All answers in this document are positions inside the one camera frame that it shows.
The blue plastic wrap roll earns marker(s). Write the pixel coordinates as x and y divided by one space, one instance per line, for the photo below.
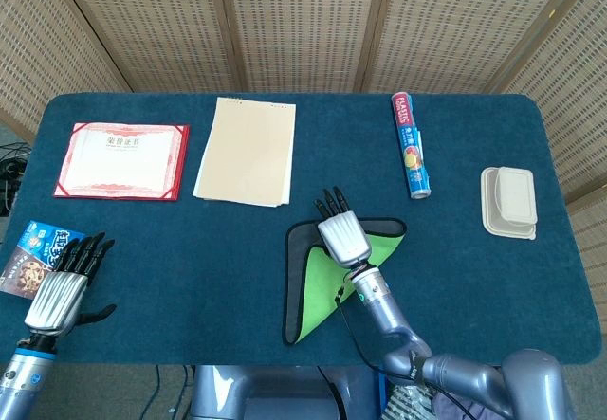
411 147

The blue table cloth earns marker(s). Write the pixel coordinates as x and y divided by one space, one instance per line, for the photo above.
189 273

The purple cloth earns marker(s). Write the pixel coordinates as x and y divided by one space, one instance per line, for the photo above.
455 408

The beige takeaway food container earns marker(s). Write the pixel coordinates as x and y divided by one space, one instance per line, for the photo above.
509 199

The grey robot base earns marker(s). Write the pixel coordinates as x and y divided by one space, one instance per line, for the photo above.
265 396

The red certificate folder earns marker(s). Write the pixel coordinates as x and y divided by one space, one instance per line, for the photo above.
121 161

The blue cookie snack box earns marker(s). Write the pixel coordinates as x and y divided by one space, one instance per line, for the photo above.
23 259

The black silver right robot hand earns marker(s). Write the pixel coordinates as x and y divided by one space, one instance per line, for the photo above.
343 240

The striped plastic bag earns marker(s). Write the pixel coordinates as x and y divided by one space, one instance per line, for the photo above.
408 403

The cream paper stack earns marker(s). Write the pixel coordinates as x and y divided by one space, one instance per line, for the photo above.
246 154

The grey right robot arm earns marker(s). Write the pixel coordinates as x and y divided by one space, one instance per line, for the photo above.
408 339

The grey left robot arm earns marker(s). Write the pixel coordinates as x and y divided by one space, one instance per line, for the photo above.
23 382

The woven bamboo folding screen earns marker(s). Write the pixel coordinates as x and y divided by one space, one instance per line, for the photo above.
303 26

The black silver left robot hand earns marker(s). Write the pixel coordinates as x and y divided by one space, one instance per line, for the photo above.
57 301

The grey and green cloth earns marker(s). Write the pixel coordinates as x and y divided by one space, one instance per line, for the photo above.
318 287

